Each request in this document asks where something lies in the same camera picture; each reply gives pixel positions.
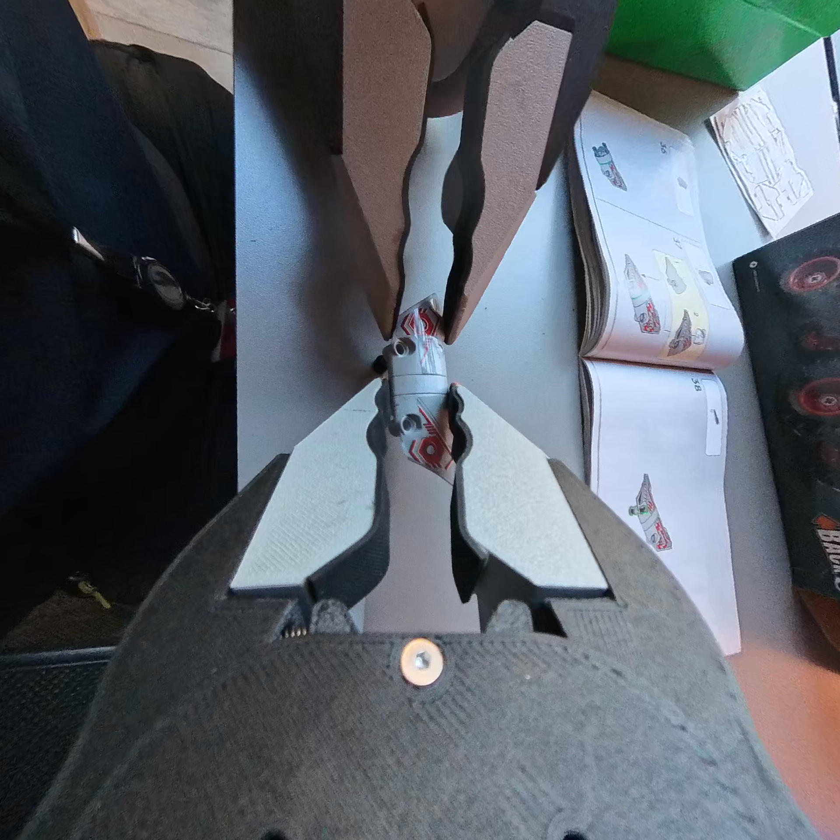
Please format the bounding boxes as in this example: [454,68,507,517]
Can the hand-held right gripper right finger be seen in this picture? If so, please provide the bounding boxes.
[448,386,609,606]

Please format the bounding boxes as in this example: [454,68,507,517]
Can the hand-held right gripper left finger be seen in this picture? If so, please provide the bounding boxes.
[228,379,396,610]

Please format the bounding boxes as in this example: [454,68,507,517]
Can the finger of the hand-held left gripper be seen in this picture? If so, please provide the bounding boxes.
[441,20,576,347]
[333,0,432,340]

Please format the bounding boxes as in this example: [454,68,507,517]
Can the grey lego assembly red stickers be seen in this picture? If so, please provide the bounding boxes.
[384,292,457,483]

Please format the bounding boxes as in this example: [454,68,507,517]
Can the lego instruction booklet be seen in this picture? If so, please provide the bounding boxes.
[570,92,746,657]

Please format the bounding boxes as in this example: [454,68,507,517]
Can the lego sticker sheet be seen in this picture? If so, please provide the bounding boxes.
[707,38,840,238]

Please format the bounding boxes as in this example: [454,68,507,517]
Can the black lego set box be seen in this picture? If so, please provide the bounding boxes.
[730,213,840,605]

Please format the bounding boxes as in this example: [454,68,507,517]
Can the green box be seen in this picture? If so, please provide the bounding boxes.
[604,0,840,91]

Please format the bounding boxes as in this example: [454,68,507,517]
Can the small yellow object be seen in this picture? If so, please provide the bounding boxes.
[67,573,114,613]

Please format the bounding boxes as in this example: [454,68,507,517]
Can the black wristwatch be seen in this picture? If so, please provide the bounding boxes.
[71,226,221,316]

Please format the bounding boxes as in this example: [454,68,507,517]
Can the black mesh chair seat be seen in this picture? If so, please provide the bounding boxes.
[0,646,122,840]

